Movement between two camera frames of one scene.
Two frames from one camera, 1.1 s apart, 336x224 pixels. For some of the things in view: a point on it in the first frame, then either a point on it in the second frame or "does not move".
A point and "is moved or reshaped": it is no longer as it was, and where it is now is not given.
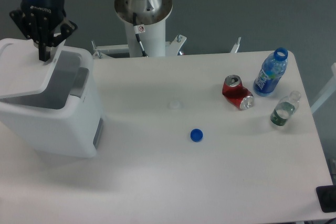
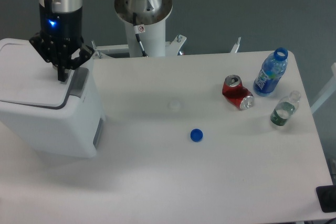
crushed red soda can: (238, 94) does not move
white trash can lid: (21, 72) is moved or reshaped
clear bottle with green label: (285, 108) does not move
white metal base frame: (173, 48) does not move
